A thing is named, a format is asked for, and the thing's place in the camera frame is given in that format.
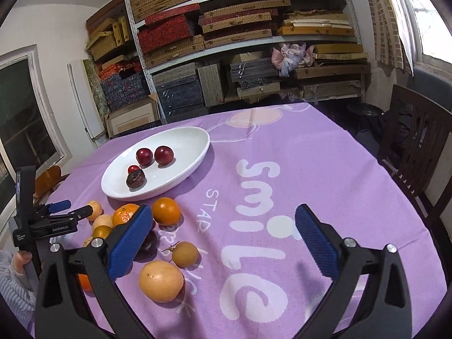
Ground flat red patterned box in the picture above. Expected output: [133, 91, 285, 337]
[144, 3, 201, 26]

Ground white framed door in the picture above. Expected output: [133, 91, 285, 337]
[0, 44, 66, 198]

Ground small tan speckled pear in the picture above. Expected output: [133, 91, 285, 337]
[162, 241, 199, 268]

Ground green patterned panel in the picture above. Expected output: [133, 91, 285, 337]
[83, 59, 108, 121]

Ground purple printed tablecloth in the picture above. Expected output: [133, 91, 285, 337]
[33, 102, 446, 339]

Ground stack of dark grey boxes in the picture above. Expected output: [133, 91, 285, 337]
[229, 58, 283, 94]

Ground white oval plate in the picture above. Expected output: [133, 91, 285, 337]
[101, 126, 211, 200]

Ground brown wooden chair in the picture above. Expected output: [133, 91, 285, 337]
[33, 165, 71, 205]

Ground yellow-orange tomato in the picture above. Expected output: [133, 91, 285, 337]
[92, 225, 114, 240]

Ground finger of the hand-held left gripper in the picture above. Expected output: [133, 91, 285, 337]
[53, 205, 94, 225]
[33, 200, 72, 216]

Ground pink crumpled cloth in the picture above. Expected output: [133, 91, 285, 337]
[271, 42, 315, 77]

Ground dark red plum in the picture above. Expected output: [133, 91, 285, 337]
[136, 147, 155, 166]
[154, 145, 174, 165]

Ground round orange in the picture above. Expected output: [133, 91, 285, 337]
[152, 197, 181, 226]

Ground person's left hand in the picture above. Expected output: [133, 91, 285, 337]
[12, 250, 36, 289]

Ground dark wooden chair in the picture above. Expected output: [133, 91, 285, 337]
[377, 85, 452, 221]

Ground brick patterned curtain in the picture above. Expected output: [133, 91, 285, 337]
[362, 0, 414, 75]

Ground stack of blue orange boxes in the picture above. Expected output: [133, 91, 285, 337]
[99, 60, 149, 112]

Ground mandarin with green stem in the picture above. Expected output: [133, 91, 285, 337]
[112, 203, 142, 227]

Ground stack of grey blue boxes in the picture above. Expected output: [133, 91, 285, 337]
[152, 63, 206, 118]

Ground stack of yellow woven boxes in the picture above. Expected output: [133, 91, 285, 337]
[86, 14, 132, 62]

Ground white board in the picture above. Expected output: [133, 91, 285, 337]
[68, 59, 107, 149]

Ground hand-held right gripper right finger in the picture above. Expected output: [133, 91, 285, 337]
[294, 203, 414, 339]

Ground black round stool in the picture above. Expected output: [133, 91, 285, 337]
[347, 103, 384, 118]

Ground window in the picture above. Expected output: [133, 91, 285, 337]
[385, 0, 452, 65]

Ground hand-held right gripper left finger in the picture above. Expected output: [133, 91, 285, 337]
[35, 204, 156, 339]

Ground large red patterned box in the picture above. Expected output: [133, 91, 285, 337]
[137, 14, 195, 55]

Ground person's left forearm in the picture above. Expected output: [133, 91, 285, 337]
[0, 249, 38, 331]

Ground small yellow orange tangerine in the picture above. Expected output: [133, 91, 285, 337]
[77, 273, 94, 292]

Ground large yellow asian pear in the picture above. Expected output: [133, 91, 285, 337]
[138, 260, 184, 303]

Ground upright woven boxes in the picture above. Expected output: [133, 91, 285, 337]
[197, 63, 228, 107]

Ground dark purple mangosteen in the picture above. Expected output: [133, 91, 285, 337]
[134, 231, 158, 259]
[126, 170, 146, 188]

